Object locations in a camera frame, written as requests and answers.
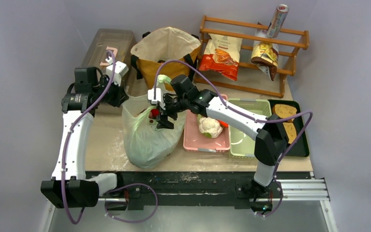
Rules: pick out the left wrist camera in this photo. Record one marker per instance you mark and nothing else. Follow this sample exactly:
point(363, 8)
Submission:
point(116, 71)

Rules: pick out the toy carrot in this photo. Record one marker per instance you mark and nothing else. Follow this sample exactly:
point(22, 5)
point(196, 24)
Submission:
point(223, 124)

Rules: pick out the brown snack bag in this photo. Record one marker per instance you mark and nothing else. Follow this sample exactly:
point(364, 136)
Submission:
point(265, 57)

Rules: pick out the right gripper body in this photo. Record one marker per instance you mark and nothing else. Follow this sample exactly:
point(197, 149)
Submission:
point(165, 113)

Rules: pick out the black tray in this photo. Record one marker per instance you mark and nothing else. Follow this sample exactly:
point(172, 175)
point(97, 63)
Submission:
point(300, 148)

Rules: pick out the pink plastic basket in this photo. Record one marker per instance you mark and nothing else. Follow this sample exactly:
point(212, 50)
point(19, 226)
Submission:
point(195, 141)

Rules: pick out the wooden rack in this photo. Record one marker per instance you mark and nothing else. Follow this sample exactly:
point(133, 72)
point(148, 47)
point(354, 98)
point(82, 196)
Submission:
point(250, 77)

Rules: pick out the bread slice near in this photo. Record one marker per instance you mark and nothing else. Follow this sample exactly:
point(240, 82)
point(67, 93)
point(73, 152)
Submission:
point(290, 131)

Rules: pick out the translucent storage box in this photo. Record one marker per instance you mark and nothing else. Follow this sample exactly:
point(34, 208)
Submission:
point(106, 39)

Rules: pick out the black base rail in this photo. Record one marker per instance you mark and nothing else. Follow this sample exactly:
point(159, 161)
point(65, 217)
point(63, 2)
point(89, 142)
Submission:
point(233, 189)

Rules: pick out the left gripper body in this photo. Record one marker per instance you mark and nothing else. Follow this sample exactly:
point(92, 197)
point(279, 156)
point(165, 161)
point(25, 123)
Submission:
point(112, 96)

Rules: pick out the cassava chips bag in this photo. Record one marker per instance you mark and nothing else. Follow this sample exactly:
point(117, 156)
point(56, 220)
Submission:
point(222, 55)

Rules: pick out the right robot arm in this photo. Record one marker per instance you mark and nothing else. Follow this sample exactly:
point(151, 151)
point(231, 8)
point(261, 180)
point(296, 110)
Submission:
point(268, 133)

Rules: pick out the bread slice far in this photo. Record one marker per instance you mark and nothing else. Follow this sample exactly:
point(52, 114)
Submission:
point(283, 110)

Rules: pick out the bread slice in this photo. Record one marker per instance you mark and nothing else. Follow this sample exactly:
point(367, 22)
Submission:
point(290, 131)
point(283, 110)

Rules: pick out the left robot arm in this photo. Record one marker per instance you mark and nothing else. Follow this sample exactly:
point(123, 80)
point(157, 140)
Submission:
point(69, 185)

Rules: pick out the brown paper tote bag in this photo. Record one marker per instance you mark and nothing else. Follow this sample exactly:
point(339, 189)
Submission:
point(160, 46)

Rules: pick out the drink can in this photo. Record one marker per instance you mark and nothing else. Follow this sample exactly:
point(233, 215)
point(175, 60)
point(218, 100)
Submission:
point(277, 20)

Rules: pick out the green plastic grocery bag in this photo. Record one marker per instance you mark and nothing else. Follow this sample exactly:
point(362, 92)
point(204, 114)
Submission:
point(144, 144)

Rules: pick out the green plastic basket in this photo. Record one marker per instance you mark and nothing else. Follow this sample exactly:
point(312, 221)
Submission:
point(242, 146)

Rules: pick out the toy cauliflower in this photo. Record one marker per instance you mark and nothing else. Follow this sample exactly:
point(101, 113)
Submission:
point(209, 127)

